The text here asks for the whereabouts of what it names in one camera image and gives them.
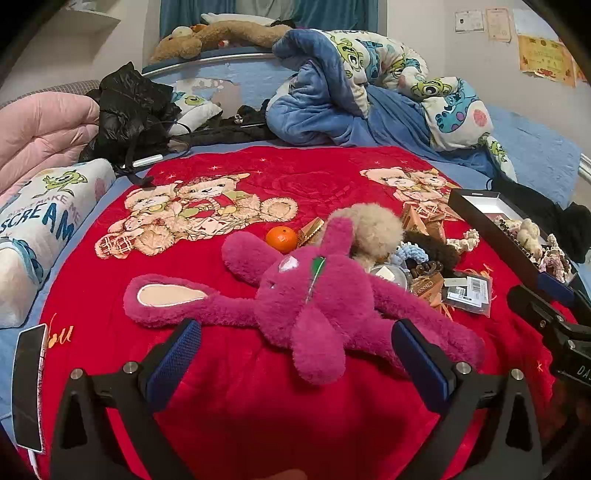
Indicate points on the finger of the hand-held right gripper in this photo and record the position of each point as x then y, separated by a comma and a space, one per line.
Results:
535, 304
561, 286

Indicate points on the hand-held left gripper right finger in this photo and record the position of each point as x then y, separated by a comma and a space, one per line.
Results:
415, 364

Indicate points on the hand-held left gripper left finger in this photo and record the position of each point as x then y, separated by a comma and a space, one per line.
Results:
178, 360

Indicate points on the clear barcoded packet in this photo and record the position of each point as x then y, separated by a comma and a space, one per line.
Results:
468, 293

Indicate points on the brown gold snack packet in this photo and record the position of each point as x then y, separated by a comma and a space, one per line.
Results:
427, 287

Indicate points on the white knitted scrunchie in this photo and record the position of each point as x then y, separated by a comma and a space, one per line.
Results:
471, 240

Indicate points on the clear round jar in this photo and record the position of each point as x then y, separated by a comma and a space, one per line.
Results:
390, 275

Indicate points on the brown hair claw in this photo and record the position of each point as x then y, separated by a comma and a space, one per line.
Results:
427, 267

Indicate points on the light blue knitted scrunchie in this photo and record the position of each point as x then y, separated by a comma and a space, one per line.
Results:
408, 253

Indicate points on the brown scrunchie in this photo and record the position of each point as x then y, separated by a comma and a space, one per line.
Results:
436, 251

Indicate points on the black shallow box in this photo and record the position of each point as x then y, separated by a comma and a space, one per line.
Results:
480, 203

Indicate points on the magenta plush rabbit toy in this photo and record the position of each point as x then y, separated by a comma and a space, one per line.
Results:
300, 300

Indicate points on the orange patterned snack packet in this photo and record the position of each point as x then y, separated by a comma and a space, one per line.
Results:
422, 217

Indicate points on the beige fluffy plush toy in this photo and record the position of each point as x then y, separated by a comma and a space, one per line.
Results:
369, 226

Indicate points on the orange tangerine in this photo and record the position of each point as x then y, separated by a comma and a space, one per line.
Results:
280, 239

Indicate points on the pink knitted scrunchie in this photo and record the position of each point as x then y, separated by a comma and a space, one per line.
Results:
554, 265

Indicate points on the cream knitted scrunchie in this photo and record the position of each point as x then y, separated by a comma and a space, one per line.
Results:
528, 233

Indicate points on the black fleece hoodie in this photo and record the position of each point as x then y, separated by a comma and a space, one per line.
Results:
545, 207

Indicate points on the red bear printed blanket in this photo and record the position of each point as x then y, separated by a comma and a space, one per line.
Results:
240, 415

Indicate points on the blue textured headboard panel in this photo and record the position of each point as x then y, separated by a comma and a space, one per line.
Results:
531, 138

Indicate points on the black smartphone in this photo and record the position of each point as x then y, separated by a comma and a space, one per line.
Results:
28, 387

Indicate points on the white cartoon lettered pillow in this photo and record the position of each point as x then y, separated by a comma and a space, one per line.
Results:
46, 221

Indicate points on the silver tube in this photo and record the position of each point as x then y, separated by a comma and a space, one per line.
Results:
145, 161

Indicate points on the small cartoon printed pillow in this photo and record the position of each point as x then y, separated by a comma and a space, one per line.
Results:
194, 106

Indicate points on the black plastic bag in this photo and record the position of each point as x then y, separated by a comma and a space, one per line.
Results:
129, 106

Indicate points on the pink quilt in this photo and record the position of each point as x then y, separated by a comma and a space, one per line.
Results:
41, 129

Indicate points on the blue cartoon printed duvet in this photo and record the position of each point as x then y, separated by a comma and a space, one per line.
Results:
323, 106

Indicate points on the peeling blue bed panel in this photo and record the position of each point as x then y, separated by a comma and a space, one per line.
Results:
251, 85

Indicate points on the brown teddy bear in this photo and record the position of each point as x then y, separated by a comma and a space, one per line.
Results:
221, 37

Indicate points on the teal curtain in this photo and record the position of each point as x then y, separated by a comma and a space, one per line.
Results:
332, 14
194, 14

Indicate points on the white plush toy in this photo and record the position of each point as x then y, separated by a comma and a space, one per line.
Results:
231, 17

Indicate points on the grey curtain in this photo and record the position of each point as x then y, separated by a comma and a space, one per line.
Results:
263, 9

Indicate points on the white bed frame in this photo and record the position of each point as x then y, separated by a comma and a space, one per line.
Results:
586, 166

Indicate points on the yellow wall certificate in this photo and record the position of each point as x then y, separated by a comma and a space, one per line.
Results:
547, 57

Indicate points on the white wall paper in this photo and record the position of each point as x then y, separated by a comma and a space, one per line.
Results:
535, 21

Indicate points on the pale framed wall certificate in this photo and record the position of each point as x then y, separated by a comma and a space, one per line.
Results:
498, 23

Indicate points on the white wall certificate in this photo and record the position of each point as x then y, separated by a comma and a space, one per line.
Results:
468, 21

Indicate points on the silver bed rail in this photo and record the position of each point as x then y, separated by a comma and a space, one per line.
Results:
207, 62

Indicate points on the white wall shelf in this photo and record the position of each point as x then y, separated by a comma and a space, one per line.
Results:
92, 23

